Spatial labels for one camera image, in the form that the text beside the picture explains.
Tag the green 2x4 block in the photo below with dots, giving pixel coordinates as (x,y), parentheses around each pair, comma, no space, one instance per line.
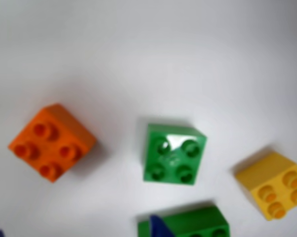
(200,222)

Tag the orange 2x2 block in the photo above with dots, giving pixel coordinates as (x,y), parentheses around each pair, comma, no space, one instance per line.
(52,145)

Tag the yellow 2x2 block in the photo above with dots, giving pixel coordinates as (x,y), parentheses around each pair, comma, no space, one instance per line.
(267,172)

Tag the green 2x2 block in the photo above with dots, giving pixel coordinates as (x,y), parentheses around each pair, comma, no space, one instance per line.
(173,158)

